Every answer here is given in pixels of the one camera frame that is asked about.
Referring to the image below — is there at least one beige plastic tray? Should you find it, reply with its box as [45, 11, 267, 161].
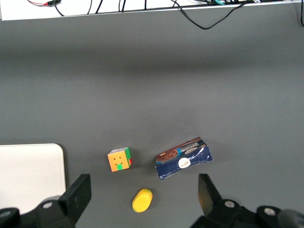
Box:
[0, 143, 67, 216]

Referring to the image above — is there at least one red wire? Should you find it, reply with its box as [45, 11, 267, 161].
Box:
[27, 0, 52, 7]

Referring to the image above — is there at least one black looped cable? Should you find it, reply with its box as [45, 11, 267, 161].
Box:
[174, 0, 254, 30]

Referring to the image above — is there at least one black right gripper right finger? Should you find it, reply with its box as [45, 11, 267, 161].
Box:
[191, 173, 257, 228]

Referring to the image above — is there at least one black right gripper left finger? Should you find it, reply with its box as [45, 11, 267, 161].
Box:
[20, 173, 92, 228]

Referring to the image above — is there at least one thin black cable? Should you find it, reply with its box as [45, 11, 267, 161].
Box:
[52, 0, 66, 17]
[297, 0, 304, 27]

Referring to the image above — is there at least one colourful puzzle cube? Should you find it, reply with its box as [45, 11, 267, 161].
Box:
[107, 146, 133, 172]

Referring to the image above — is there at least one blue chocolate cookie box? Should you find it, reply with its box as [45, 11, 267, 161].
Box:
[155, 136, 213, 181]

